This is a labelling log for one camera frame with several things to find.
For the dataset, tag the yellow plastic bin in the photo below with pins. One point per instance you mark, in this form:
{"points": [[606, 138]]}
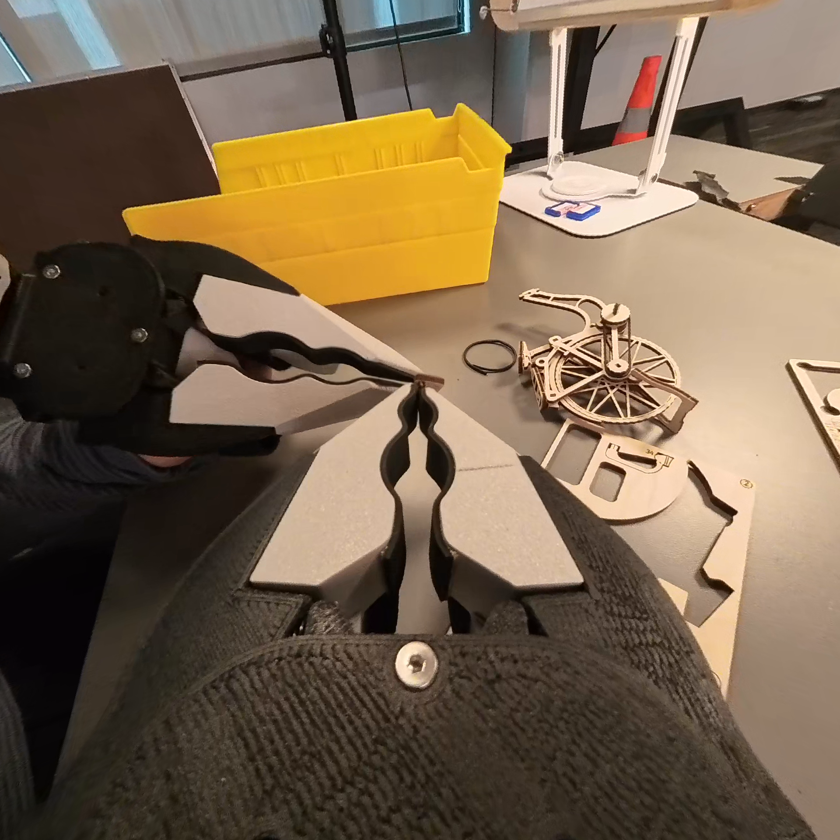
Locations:
{"points": [[361, 249]]}

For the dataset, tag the beige wooden board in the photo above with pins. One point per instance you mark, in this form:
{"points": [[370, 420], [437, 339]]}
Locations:
{"points": [[623, 13]]}

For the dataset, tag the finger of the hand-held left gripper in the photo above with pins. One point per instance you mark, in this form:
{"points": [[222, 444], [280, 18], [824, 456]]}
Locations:
{"points": [[229, 400], [275, 308]]}

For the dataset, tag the white stand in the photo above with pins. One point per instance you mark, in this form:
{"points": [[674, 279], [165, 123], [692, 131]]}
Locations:
{"points": [[630, 220]]}

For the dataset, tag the dark bulky object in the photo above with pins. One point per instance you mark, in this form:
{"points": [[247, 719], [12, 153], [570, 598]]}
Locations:
{"points": [[820, 203]]}

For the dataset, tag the brown partition panel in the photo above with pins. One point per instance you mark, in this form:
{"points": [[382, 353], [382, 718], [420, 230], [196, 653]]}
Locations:
{"points": [[98, 164]]}

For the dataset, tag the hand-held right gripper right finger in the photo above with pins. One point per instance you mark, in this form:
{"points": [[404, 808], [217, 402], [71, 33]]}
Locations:
{"points": [[505, 525]]}

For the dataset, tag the wooden sheet with large cut-outs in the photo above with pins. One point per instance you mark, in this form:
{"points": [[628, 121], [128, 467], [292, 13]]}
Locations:
{"points": [[636, 485]]}

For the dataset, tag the small wooden part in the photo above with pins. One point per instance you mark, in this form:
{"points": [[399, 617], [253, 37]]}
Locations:
{"points": [[432, 380]]}

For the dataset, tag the black rubber band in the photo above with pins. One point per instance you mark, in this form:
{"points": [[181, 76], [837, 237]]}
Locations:
{"points": [[464, 358]]}

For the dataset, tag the wooden wheel model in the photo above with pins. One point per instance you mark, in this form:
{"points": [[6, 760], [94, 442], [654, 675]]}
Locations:
{"points": [[615, 315]]}

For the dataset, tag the small blue card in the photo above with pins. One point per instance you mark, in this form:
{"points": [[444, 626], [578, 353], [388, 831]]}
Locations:
{"points": [[556, 210], [584, 210]]}

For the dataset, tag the person's left forearm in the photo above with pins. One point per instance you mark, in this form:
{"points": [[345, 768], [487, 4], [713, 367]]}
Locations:
{"points": [[52, 459]]}

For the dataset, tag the window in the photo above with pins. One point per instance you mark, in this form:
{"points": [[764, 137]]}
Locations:
{"points": [[229, 26]]}

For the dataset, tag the person's left hand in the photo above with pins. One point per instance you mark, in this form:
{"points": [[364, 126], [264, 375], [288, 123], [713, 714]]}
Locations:
{"points": [[167, 462]]}

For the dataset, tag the black tripod pole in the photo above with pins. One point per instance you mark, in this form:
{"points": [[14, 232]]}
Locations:
{"points": [[341, 65]]}

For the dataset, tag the orange traffic cone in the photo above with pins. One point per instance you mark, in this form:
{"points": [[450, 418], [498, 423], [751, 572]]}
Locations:
{"points": [[640, 111]]}

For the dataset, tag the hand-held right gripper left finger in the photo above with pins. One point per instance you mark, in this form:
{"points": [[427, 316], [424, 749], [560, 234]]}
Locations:
{"points": [[334, 525]]}

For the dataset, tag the wooden sheet with slotted parts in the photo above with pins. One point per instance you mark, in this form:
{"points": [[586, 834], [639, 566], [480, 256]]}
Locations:
{"points": [[832, 426]]}

